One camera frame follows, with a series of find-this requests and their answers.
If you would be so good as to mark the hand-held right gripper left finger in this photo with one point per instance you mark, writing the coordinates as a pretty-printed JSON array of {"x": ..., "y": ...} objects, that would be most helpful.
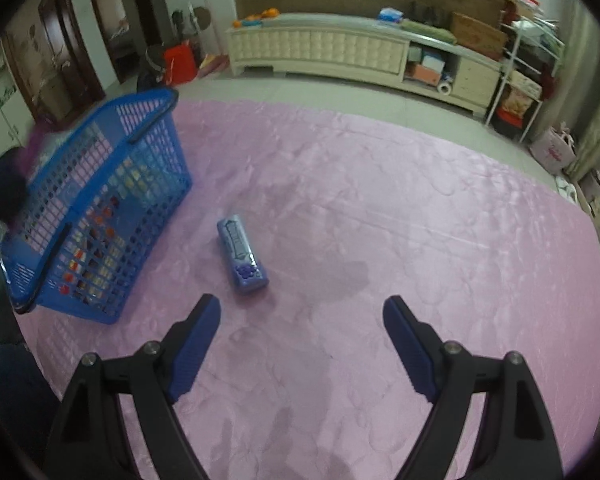
[{"x": 195, "y": 350}]

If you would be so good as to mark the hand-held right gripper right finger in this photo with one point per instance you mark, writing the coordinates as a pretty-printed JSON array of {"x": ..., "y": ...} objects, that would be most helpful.
[{"x": 410, "y": 345}]

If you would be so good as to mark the purple snack packet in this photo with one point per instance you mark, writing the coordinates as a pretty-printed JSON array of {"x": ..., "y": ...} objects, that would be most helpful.
[{"x": 240, "y": 255}]

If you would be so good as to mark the blue plastic basket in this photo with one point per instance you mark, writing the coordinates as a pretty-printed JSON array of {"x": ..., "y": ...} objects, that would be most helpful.
[{"x": 162, "y": 100}]

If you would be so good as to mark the brown wooden door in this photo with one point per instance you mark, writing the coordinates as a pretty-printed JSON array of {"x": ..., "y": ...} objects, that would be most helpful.
[{"x": 55, "y": 60}]

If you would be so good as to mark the pink quilted table cover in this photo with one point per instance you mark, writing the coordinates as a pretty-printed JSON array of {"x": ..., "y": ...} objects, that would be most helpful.
[{"x": 380, "y": 210}]

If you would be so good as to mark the person's leg in blue jeans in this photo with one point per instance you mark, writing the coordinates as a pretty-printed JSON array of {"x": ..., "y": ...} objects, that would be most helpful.
[{"x": 15, "y": 390}]

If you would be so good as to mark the black bag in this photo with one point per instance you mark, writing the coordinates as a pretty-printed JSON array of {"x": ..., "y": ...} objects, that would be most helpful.
[{"x": 152, "y": 70}]

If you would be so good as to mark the red bag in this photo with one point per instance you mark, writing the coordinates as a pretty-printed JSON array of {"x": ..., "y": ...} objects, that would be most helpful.
[{"x": 180, "y": 65}]

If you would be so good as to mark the white slipper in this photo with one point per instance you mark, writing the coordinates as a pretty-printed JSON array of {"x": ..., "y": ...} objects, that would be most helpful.
[
  {"x": 562, "y": 184},
  {"x": 570, "y": 194}
]

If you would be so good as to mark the pink bag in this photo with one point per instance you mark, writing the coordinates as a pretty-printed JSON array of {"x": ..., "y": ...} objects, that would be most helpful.
[{"x": 552, "y": 150}]

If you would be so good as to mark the broom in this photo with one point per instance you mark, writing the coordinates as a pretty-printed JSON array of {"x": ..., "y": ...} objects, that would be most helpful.
[{"x": 215, "y": 63}]

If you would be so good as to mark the paper roll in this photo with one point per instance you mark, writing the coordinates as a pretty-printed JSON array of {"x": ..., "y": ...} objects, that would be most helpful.
[{"x": 445, "y": 87}]

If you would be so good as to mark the small stacked boxes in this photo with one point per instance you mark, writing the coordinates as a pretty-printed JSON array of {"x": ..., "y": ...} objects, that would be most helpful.
[{"x": 425, "y": 69}]

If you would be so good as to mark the white TV cabinet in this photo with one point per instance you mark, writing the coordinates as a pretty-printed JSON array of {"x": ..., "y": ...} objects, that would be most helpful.
[{"x": 320, "y": 50}]

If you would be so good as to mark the green folded cloth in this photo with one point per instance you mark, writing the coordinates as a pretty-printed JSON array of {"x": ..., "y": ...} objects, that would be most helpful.
[{"x": 427, "y": 31}]

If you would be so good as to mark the cardboard box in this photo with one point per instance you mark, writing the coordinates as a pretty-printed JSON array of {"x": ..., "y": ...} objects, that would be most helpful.
[{"x": 477, "y": 35}]

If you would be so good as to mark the patterned curtain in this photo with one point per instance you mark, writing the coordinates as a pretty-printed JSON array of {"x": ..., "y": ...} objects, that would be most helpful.
[{"x": 595, "y": 85}]

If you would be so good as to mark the tissue box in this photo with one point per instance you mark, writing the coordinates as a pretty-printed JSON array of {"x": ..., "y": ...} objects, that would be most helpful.
[{"x": 391, "y": 15}]

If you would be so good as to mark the white metal rack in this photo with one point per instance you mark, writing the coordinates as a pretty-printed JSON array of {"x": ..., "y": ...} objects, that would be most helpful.
[{"x": 525, "y": 35}]

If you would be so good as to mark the dark bottles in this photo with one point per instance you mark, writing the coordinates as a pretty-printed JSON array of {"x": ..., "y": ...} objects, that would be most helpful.
[{"x": 427, "y": 11}]

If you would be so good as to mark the round brown wall decor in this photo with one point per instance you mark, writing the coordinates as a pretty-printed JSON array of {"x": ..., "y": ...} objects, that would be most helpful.
[{"x": 203, "y": 15}]

